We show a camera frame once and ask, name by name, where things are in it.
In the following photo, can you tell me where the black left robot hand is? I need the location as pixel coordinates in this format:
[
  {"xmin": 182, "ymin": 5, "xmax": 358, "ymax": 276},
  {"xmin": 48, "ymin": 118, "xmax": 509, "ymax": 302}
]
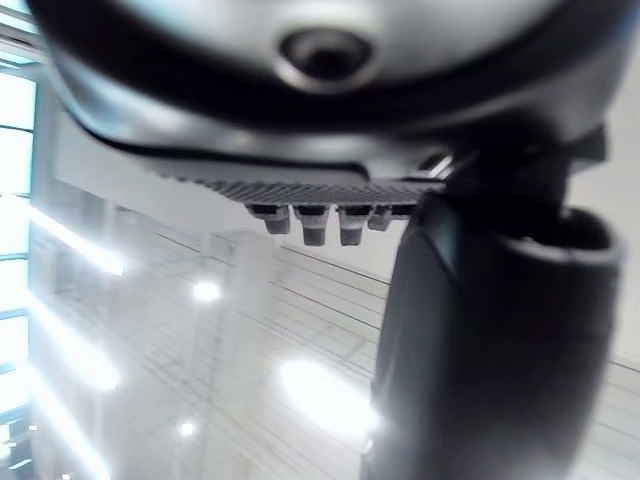
[{"xmin": 24, "ymin": 0, "xmax": 640, "ymax": 480}]

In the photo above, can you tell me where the glass window wall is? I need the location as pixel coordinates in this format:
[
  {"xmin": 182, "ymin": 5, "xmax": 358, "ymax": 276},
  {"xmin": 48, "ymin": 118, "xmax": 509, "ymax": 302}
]
[{"xmin": 0, "ymin": 0, "xmax": 40, "ymax": 480}]

